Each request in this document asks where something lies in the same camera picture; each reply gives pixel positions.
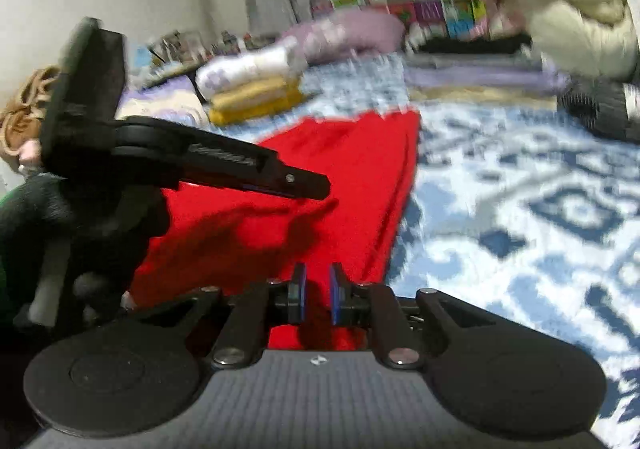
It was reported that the white floral folded garment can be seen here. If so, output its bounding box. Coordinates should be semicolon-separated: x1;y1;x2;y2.
195;41;301;100

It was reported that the mustard folded garment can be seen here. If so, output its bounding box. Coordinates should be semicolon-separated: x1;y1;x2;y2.
207;89;308;126

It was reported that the grey folded garment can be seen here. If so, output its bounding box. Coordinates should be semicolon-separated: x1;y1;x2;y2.
407;51;541;72

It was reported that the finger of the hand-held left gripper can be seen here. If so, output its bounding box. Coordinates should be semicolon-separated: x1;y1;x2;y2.
175;176;301;198
182;131;332;201

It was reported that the black white striped sweater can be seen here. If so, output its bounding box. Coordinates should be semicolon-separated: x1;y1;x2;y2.
557;79;640;144

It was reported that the red sweater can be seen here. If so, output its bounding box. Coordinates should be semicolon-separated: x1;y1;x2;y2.
127;110;422;352

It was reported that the blue patterned bed sheet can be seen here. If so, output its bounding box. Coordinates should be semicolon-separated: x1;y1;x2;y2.
120;54;640;449

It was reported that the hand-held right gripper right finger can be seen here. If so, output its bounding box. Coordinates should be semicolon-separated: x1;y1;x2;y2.
327;263;501;370

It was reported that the cream folded garment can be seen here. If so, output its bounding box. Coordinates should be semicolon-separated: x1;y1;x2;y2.
415;84;561;104

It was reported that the black folded garment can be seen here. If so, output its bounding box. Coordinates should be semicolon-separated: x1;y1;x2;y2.
415;34;533;54

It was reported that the lavender folded garment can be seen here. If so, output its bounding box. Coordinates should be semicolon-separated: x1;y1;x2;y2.
402;64;571;94

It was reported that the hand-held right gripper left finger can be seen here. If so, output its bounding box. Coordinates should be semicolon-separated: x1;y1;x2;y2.
122;263;308;370

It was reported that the pale yellow folded garment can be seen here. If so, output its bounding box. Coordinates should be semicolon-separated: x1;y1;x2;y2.
207;74;303;110

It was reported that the purple floral pillow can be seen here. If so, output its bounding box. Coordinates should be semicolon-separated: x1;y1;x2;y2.
280;10;407;64

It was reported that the colourful alphabet foam mat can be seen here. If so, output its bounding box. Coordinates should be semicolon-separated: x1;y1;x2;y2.
310;0;488;42

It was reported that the white cartoon print shirt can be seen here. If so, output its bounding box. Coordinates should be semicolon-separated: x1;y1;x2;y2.
117;74;208;127

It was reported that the glass picture frame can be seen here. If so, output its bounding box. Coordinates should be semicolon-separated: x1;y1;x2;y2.
147;31;201;64

